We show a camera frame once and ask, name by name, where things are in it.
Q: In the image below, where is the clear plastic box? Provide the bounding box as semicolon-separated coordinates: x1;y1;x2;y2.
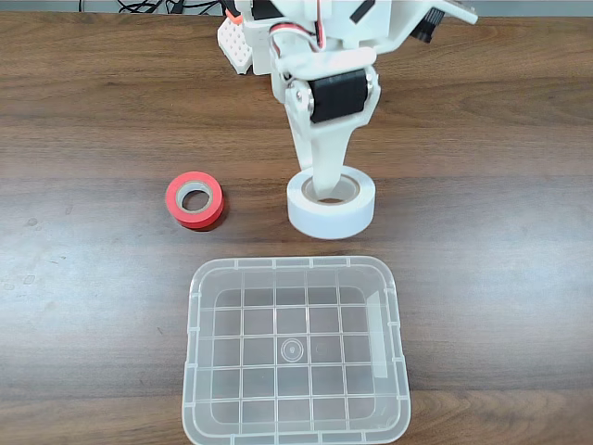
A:
181;255;412;445

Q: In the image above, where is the white tape roll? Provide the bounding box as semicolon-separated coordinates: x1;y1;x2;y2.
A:
286;169;376;241

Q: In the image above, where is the red tape roll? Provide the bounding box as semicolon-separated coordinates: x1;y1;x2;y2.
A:
165;171;227;232

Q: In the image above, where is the black camera on white bracket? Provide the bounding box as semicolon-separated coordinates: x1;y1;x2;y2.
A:
391;0;479;45

